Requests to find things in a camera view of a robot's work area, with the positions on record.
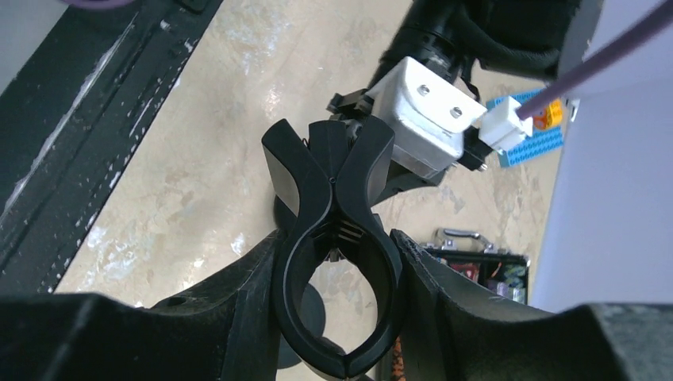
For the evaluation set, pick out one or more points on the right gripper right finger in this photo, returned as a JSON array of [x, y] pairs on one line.
[[457, 330]]

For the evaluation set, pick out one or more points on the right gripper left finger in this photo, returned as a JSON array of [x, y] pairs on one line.
[[221, 328]]

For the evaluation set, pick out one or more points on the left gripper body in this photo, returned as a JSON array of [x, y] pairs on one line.
[[354, 108]]

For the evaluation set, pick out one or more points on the black round-base mic stand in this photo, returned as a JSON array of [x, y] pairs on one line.
[[329, 183]]

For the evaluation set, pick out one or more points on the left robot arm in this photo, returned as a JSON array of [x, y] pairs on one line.
[[530, 39]]

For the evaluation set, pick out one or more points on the black poker chip case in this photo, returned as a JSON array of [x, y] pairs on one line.
[[477, 258]]

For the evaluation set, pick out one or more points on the yellow orange toy brick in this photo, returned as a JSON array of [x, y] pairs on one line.
[[551, 116]]

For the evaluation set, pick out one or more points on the blue building baseplate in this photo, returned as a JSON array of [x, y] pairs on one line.
[[540, 143]]

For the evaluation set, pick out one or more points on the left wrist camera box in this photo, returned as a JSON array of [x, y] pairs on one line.
[[428, 116]]

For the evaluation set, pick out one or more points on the black front mounting rail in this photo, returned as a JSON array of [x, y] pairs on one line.
[[72, 119]]

